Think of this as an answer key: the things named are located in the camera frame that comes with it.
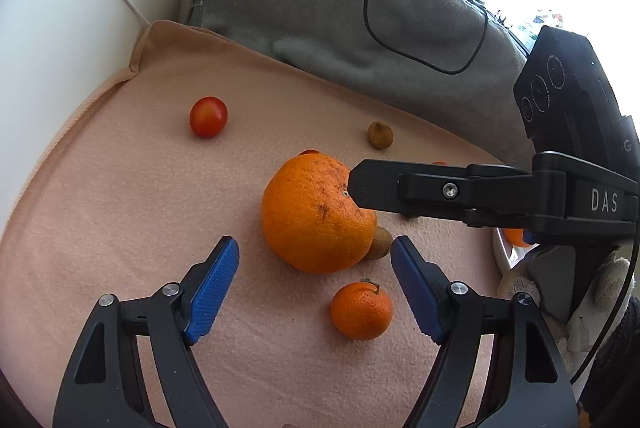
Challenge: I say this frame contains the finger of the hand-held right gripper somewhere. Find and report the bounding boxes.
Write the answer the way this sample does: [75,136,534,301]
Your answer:
[347,158,534,229]

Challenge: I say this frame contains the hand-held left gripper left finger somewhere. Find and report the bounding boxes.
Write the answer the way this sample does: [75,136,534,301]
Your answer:
[52,235,241,428]

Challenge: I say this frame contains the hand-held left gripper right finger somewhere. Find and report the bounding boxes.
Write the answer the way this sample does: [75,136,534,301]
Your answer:
[390,235,581,428]

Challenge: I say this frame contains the brown longan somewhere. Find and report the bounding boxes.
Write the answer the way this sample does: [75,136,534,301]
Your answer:
[367,121,394,150]
[367,225,394,260]

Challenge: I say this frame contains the small mandarin with stem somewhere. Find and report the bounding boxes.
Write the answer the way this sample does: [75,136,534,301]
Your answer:
[330,278,394,341]

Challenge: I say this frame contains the large orange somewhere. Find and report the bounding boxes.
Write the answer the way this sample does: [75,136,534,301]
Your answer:
[261,154,378,274]

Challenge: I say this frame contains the white floral plate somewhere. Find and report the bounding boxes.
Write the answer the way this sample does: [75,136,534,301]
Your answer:
[491,228,523,281]

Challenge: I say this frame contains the person's right forearm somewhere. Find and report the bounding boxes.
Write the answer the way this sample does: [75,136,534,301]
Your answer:
[575,298,640,428]

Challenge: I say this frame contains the person's right hand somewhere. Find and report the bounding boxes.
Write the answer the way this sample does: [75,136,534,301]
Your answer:
[497,253,636,371]

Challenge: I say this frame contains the medium orange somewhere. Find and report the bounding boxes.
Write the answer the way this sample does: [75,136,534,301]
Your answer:
[502,228,533,249]

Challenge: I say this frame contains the peach blanket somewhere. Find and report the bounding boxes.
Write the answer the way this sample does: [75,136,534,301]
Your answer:
[0,19,506,428]

